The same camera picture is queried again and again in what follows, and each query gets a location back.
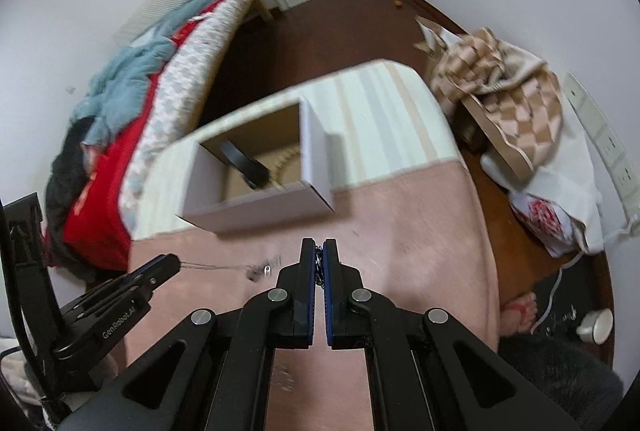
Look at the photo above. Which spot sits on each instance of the white power strip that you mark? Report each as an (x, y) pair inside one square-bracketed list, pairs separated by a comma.
[(612, 152)]

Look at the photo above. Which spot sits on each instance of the blue blanket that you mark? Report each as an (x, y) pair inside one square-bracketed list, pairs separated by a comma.
[(116, 94)]

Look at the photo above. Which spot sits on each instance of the brown checkered cloth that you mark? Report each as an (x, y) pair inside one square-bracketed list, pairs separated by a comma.
[(511, 94)]

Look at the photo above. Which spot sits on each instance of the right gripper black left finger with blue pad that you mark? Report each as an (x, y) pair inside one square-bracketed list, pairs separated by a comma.
[(212, 371)]

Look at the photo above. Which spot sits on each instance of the white cardboard box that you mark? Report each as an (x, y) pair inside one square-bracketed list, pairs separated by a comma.
[(291, 143)]

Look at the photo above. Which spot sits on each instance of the white plastic bag red print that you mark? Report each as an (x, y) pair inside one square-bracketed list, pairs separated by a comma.
[(559, 205)]

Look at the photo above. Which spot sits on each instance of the dark fuzzy clothing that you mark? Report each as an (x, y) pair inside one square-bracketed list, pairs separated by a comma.
[(588, 390)]

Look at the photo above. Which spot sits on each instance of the red blanket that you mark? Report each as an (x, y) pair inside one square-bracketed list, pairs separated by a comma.
[(101, 223)]

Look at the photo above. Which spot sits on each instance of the black smart band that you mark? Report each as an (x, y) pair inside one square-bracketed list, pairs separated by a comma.
[(254, 173)]

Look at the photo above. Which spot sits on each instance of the black fuzzy garment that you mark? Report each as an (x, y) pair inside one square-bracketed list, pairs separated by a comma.
[(67, 180)]

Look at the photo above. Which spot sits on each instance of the person's foot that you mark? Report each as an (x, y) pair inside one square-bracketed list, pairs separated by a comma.
[(518, 315)]

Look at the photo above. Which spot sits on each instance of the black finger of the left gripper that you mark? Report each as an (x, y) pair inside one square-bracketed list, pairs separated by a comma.
[(149, 276)]

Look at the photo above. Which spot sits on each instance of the bed with checkered mattress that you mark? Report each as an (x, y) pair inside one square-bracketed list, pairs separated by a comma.
[(203, 30)]

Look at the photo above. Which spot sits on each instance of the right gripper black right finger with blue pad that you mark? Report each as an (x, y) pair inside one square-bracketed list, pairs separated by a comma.
[(427, 371)]

